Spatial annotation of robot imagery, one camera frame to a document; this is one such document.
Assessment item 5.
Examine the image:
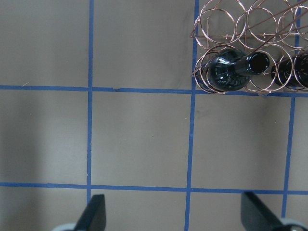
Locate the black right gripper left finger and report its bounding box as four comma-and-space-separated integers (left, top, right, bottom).
75, 194, 106, 231

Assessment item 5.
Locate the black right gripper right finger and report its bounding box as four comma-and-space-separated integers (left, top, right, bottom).
241, 192, 283, 231

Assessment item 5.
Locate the dark wine bottle in basket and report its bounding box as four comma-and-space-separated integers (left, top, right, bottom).
206, 49, 270, 92

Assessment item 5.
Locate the copper wire wine basket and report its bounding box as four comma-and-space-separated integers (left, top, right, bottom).
190, 0, 308, 94

